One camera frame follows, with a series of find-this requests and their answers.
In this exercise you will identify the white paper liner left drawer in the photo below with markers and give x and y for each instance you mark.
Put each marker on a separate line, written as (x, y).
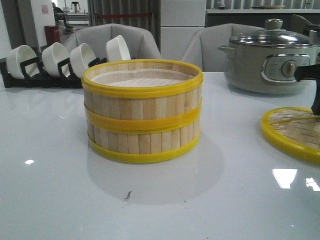
(149, 77)

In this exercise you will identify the bamboo steamer lid yellow rim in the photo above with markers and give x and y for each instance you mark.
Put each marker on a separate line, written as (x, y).
(294, 130)

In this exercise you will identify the bamboo steamer drawer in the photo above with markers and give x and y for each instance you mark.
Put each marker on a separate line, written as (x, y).
(144, 148)
(142, 109)

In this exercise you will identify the grey chair left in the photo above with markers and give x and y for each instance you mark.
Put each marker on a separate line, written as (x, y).
(140, 42)

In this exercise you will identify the glass pot lid grey knob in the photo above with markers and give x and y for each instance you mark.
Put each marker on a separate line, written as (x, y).
(273, 35)

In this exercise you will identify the grey chair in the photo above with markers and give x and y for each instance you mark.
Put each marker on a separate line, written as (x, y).
(202, 49)
(140, 42)

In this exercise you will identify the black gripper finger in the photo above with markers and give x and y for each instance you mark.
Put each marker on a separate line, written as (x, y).
(310, 72)

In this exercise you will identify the grey electric cooking pot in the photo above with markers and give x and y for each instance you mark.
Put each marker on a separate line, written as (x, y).
(266, 69)

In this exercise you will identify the black bowl rack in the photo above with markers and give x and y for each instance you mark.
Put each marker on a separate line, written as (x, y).
(66, 77)

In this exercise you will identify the white cabinet background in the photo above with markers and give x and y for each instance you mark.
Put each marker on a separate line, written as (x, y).
(179, 20)

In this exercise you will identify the white bowl far left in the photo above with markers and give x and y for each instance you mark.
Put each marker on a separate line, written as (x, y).
(17, 55)

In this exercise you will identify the white bowl right upright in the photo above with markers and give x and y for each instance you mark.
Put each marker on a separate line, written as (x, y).
(117, 49)

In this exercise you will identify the red fire extinguisher box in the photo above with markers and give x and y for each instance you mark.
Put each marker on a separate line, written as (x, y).
(52, 34)

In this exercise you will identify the grey chair right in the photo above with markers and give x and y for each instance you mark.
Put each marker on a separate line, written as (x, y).
(202, 49)

